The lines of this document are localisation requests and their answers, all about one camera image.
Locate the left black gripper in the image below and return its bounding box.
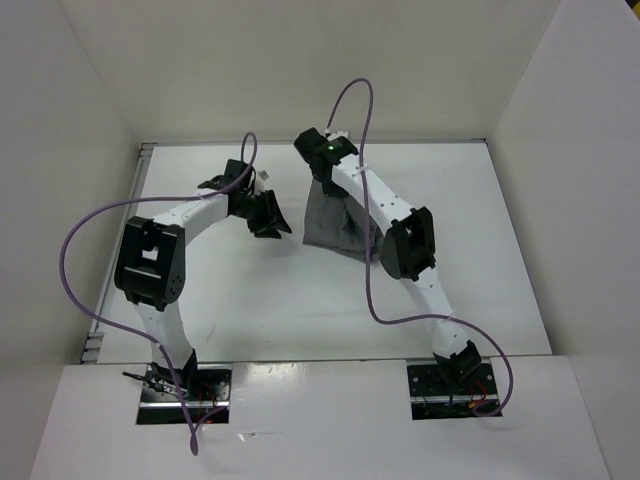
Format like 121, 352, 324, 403
232, 189, 291, 239

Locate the grey pleated skirt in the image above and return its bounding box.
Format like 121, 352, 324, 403
303, 180, 384, 263

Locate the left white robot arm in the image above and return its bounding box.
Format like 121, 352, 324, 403
114, 159, 292, 400

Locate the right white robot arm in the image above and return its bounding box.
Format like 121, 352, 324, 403
294, 128, 481, 393

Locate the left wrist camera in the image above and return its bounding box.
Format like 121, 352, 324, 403
253, 170, 269, 195

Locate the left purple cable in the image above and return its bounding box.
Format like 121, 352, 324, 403
58, 131, 259, 457

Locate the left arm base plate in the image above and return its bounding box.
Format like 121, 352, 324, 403
123, 364, 233, 425

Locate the aluminium table edge rail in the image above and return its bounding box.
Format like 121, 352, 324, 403
79, 142, 156, 365

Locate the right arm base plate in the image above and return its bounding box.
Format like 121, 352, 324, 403
406, 355, 502, 421

